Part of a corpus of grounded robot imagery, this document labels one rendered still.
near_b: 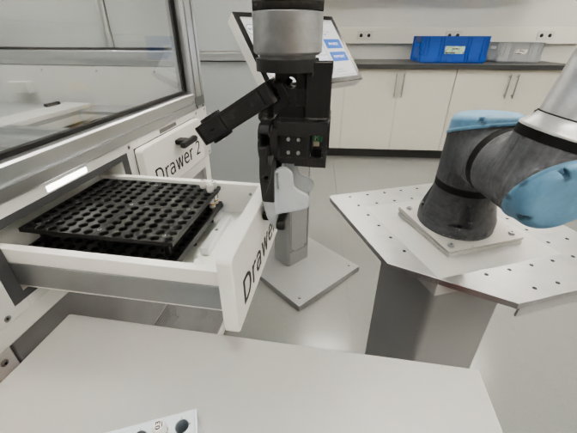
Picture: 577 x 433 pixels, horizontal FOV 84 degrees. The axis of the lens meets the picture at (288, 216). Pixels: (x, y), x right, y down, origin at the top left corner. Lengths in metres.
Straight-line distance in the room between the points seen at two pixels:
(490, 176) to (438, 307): 0.30
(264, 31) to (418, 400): 0.44
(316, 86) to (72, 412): 0.45
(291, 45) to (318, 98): 0.06
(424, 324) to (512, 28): 3.86
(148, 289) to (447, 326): 0.62
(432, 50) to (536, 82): 0.97
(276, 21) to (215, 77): 1.74
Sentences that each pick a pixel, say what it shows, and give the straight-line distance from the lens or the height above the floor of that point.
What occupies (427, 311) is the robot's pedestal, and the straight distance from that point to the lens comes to 0.75.
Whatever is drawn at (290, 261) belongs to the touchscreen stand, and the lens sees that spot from 1.74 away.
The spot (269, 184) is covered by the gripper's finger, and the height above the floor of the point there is 0.97.
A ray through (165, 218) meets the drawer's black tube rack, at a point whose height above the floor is 0.90.
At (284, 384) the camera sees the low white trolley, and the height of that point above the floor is 0.76.
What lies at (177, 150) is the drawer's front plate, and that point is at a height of 0.88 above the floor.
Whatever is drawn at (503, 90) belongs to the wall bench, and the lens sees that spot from 3.74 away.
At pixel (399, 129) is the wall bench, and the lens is 3.50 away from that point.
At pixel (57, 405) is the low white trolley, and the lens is 0.50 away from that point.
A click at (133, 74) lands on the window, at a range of 0.77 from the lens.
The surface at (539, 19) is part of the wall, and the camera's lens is 4.55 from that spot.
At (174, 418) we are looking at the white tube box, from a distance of 0.39.
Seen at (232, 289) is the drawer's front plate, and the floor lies 0.89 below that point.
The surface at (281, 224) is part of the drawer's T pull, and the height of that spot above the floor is 0.91.
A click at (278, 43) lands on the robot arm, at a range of 0.36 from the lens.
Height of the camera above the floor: 1.13
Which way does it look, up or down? 29 degrees down
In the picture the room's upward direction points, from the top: straight up
